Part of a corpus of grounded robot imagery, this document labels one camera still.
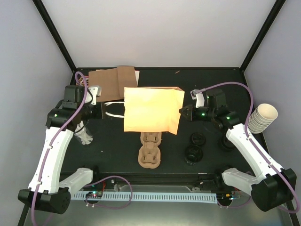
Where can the black frame post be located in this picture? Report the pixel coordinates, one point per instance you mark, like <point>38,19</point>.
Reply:
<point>39,5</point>
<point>262,33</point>

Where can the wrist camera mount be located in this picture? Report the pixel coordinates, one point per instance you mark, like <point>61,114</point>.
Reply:
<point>198,96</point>
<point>93,93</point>

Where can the white slotted cable duct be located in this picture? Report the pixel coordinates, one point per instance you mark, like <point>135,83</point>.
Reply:
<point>146,197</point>

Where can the black cup lid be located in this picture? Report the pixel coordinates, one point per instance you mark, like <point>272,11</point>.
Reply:
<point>193,154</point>
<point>197,139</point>
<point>226,144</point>

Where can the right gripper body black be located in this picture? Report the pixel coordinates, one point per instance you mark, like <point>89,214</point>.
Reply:
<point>210,113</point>

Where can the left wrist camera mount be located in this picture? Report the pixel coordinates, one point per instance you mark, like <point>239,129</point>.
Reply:
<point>93,93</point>

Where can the stack of paper cups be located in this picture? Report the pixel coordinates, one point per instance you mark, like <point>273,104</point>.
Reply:
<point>261,118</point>

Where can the brown flat paper bag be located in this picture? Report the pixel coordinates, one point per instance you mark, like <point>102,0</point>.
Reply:
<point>113,82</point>

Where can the cardboard cup carrier stack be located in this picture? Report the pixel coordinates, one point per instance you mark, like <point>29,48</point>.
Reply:
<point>149,155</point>

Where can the black frame post right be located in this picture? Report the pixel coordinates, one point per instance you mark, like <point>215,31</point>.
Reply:
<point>262,33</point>

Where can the cup of wrapped straws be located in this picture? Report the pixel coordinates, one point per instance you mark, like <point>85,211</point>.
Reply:
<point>83,135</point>

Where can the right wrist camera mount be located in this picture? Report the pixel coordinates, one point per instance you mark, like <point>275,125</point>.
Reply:
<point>198,96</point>

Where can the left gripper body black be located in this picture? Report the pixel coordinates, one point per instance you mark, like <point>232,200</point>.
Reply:
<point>97,114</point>

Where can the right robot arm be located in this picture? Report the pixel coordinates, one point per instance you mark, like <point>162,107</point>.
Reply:
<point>271,185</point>

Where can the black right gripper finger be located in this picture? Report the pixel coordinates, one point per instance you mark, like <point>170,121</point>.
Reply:
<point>187,116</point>
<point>186,109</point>

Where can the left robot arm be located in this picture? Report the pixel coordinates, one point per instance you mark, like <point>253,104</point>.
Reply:
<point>66,120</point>

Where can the black frame post left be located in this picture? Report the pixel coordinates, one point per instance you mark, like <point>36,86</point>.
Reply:
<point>39,5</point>

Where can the yellow paper takeout bag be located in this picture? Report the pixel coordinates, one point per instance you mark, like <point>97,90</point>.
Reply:
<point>151,109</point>

